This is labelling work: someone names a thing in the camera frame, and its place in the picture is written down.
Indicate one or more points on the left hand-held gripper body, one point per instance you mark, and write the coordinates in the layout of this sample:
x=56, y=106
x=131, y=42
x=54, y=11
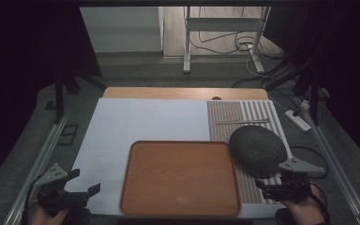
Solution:
x=55, y=194

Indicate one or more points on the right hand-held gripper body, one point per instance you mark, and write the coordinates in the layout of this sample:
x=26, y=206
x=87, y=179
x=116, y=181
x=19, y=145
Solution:
x=295, y=184

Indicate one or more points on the dark grey round plate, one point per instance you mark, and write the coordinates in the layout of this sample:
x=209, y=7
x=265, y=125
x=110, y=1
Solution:
x=257, y=151

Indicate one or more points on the person's left hand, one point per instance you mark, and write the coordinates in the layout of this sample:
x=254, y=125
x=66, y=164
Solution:
x=47, y=217

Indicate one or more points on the person's right hand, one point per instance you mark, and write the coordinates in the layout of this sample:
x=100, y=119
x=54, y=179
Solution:
x=303, y=212

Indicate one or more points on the silver metal knife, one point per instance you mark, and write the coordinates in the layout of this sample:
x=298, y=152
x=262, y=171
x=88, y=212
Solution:
x=242, y=121

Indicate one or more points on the white power strip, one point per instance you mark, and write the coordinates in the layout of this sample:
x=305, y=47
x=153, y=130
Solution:
x=297, y=120

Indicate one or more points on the striped woven placemat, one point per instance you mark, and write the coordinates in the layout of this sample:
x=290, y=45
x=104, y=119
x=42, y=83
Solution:
x=225, y=115

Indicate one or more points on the black stand leg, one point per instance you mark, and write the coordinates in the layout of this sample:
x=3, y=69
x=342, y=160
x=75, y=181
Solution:
x=314, y=97
x=59, y=97

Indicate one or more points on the brown wooden tray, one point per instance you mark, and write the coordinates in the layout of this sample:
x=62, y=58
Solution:
x=180, y=178

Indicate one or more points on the white board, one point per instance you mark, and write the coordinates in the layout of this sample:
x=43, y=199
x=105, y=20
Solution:
x=143, y=122

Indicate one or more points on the light wooden table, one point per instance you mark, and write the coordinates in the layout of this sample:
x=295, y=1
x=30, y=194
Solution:
x=181, y=93

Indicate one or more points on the aluminium rail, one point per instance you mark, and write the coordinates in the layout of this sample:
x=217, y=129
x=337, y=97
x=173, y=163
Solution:
x=334, y=175
x=34, y=168

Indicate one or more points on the black square floor bracket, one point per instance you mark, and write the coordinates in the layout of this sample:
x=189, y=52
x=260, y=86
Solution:
x=68, y=134

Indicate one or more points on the white metal stand frame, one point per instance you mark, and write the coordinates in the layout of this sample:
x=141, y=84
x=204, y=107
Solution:
x=187, y=40

